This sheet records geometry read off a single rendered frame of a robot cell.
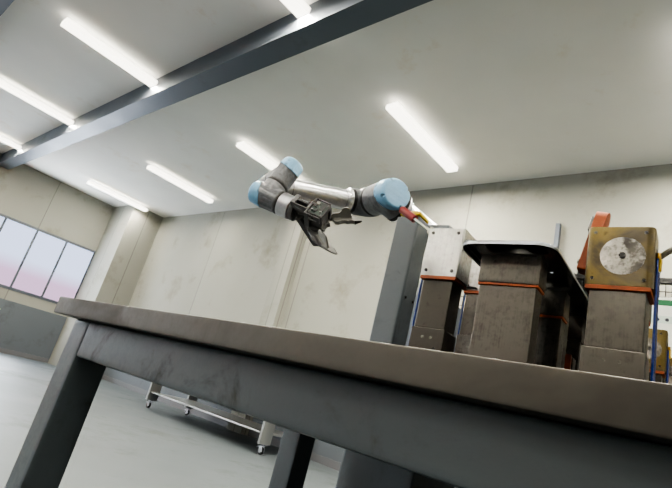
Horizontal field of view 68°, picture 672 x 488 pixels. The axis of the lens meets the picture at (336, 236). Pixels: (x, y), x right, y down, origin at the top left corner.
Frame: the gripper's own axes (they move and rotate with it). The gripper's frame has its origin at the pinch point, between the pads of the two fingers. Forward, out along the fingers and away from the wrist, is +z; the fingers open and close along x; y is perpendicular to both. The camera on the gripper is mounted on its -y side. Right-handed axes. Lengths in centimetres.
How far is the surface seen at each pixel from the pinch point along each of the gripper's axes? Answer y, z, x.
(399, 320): 4.0, 25.4, -20.1
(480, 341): 25, 45, -29
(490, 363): 68, 46, -59
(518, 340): 29, 51, -28
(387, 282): 5.9, 18.0, -12.6
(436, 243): 24.3, 27.3, -9.7
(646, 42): -48, 64, 289
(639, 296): 39, 65, -16
